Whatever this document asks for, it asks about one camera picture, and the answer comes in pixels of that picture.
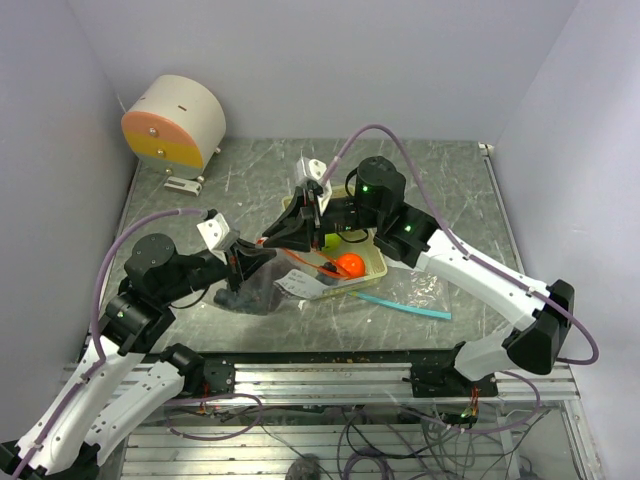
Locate dark blue grape bunch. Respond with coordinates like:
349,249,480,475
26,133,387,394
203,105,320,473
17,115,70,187
214,282,272,316

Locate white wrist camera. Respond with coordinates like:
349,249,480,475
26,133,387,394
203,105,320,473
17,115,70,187
197,213,240,263
296,156,333,216

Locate blue-zipper clear bag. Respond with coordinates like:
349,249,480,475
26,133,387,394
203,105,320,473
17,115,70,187
350,267,453,325

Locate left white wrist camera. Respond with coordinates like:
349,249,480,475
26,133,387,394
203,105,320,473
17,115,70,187
197,213,240,263

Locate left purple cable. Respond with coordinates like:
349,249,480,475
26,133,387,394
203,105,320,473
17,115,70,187
9,207,211,477

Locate loose wires under table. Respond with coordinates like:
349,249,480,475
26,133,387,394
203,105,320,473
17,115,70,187
164,389,551,480

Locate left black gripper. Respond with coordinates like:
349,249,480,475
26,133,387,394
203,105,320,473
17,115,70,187
156,235,275,304

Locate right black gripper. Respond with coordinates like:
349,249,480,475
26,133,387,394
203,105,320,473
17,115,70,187
262,187,383,252

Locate small silver metal bracket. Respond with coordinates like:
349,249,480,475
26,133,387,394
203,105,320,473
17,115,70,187
163,176,202,197

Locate green apple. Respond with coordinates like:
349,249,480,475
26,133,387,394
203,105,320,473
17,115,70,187
322,233,342,252

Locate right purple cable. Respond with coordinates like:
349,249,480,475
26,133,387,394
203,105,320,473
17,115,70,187
321,123,600,365

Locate aluminium rail frame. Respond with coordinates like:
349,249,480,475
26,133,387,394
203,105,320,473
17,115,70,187
49,349,606,480

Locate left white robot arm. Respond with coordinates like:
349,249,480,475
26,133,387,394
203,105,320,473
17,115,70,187
1,233,276,479

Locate yellow-green perforated plastic basket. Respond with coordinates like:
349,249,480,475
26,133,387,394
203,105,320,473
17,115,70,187
280,184,389,301

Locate cylindrical drawer box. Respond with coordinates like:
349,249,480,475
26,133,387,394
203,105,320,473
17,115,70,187
121,74,227,180

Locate purple cable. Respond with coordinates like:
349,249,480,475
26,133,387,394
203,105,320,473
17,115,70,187
321,123,600,365
9,207,211,477

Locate small red-orange fruit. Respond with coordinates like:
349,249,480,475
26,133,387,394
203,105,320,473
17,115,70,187
336,253,366,278

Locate red-zipper clear bag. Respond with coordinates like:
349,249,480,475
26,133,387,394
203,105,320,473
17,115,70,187
213,250,349,316

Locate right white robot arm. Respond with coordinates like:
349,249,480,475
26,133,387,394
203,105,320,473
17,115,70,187
263,156,575,397

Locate white corner clip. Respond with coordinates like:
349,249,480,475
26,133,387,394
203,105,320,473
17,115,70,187
478,142,494,156

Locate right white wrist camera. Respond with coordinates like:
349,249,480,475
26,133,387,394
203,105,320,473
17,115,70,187
296,156,333,216

